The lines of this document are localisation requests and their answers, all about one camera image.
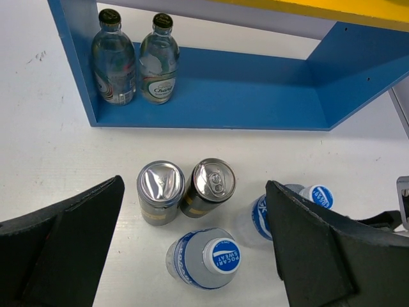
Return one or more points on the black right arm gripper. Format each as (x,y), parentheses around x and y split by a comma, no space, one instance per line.
(328,259)

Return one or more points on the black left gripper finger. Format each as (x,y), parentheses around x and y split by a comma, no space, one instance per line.
(55,256)

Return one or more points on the blue label plastic bottle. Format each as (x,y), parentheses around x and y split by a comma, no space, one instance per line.
(251,225)

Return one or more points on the Pocari Sweat plastic bottle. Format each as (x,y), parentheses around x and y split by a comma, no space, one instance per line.
(206,259)

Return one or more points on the grey beverage can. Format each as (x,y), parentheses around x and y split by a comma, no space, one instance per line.
(160,187)

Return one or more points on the black gold beverage can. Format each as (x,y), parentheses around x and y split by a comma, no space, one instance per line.
(212,182)

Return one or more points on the blue and yellow shelf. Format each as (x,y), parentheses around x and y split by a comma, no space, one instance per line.
(350,67)

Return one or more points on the clear glass bottle black cap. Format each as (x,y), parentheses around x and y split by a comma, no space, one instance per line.
(113,60)

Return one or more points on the clear Chang glass bottle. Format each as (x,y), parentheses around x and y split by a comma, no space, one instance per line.
(159,55)

